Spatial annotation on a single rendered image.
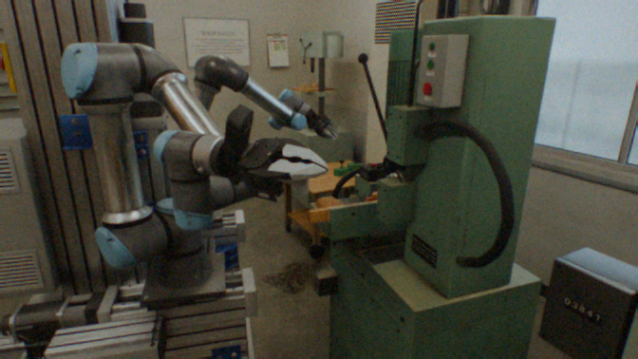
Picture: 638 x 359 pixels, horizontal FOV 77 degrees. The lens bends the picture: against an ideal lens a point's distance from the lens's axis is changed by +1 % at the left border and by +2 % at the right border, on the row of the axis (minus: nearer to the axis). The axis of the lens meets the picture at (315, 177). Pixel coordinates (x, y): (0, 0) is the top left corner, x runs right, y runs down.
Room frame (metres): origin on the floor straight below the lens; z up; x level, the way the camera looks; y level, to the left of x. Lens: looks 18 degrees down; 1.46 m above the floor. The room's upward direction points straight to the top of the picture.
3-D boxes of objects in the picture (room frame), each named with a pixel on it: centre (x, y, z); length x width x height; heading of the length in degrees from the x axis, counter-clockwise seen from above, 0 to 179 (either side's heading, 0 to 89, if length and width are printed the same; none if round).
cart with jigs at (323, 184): (2.90, -0.14, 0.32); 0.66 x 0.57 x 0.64; 118
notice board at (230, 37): (4.09, 0.93, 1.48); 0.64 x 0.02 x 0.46; 118
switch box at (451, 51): (0.99, -0.30, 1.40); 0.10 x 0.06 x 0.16; 20
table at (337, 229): (1.44, -0.28, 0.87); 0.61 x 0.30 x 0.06; 110
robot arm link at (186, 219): (0.76, 0.23, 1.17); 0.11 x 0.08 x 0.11; 140
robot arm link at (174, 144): (0.74, 0.25, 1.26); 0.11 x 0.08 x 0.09; 60
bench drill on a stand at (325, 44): (3.74, -0.06, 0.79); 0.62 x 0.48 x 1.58; 27
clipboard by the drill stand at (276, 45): (4.37, 0.38, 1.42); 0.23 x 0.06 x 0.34; 118
